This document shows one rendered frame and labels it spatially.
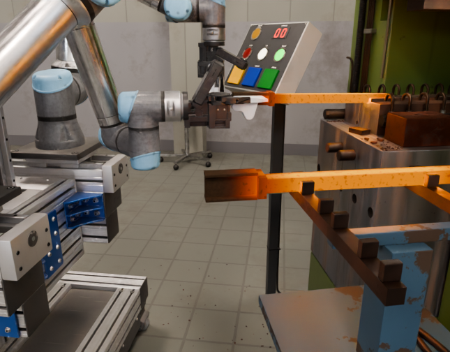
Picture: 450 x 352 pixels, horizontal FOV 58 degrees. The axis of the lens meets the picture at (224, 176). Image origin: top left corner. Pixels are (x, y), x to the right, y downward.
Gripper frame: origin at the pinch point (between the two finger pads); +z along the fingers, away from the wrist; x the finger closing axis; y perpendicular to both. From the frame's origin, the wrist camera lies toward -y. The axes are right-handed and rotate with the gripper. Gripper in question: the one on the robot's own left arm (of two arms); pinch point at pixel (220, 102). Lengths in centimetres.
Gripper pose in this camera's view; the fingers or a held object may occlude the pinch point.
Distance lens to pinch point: 143.3
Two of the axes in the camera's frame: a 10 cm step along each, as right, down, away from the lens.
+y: -9.9, -0.4, 1.3
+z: 0.0, 9.5, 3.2
